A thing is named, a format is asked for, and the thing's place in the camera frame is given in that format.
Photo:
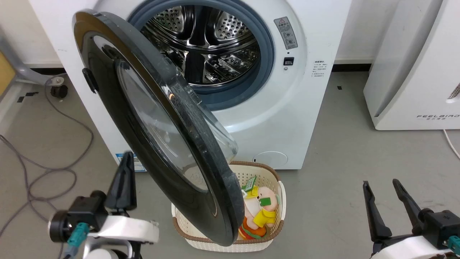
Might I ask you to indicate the cream wicker laundry basket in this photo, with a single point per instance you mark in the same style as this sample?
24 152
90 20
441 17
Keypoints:
266 245

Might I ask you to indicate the plush hamburger toy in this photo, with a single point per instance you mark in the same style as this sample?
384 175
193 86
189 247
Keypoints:
251 232

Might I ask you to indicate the white air purifier appliance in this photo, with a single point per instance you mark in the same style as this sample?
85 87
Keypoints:
413 72

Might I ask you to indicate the yellow wooden board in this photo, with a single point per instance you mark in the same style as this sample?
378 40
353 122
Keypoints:
5 72

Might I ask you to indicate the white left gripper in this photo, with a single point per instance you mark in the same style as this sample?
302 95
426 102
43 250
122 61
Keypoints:
125 228

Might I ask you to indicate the black door latch socket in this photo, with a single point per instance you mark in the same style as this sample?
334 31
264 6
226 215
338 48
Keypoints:
288 61

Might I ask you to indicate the black round washing machine door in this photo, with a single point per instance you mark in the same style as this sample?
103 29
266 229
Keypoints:
104 90

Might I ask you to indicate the green paper tag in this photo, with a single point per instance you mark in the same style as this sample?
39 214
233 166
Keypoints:
249 183

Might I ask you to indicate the grey rubber door gasket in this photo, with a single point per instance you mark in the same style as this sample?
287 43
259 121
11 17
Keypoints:
268 54

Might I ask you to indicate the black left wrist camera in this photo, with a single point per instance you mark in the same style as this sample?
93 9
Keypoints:
86 212

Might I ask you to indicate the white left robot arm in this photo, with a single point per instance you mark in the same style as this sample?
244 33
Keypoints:
104 251

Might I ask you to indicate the steel washing machine drum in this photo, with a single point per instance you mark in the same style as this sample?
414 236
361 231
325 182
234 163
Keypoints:
201 43

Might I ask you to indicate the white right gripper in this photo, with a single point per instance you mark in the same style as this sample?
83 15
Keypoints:
409 250

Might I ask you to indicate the white front-load washing machine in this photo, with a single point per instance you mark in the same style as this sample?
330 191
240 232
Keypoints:
305 115

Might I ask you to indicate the grey metal stand leg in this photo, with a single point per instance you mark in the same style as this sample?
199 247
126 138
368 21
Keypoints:
21 68

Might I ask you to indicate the black caster wheel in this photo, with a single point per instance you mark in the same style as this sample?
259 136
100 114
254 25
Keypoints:
59 91

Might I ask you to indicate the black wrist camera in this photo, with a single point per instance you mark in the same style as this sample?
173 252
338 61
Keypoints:
440 225
86 212

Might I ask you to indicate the round white filter cover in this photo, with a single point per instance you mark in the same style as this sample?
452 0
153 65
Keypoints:
270 159

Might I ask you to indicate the grey warning sticker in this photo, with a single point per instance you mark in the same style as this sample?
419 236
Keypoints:
286 33

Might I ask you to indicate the plush doll in yellow clothes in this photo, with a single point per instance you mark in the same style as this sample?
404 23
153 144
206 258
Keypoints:
264 216

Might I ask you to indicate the blue energy label sticker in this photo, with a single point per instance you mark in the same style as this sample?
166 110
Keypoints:
138 163

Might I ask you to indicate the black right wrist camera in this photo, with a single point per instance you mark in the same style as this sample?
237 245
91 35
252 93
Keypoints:
440 225

